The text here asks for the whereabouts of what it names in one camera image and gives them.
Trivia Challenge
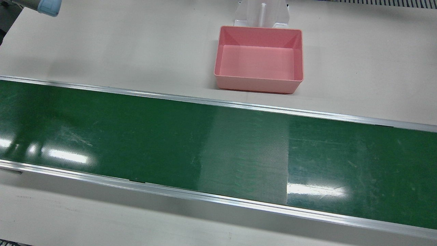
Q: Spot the green conveyor belt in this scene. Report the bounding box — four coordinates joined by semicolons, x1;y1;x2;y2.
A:
0;80;437;230

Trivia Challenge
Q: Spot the white plastic stand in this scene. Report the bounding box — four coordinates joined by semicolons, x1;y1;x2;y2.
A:
234;0;291;28

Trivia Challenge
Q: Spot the aluminium conveyor rail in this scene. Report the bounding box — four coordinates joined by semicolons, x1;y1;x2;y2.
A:
0;160;437;240
0;75;437;133

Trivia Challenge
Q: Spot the ribbed metal grille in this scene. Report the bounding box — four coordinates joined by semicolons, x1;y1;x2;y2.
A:
329;0;437;10

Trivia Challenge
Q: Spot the pink plastic box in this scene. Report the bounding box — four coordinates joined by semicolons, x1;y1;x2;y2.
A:
214;26;304;94

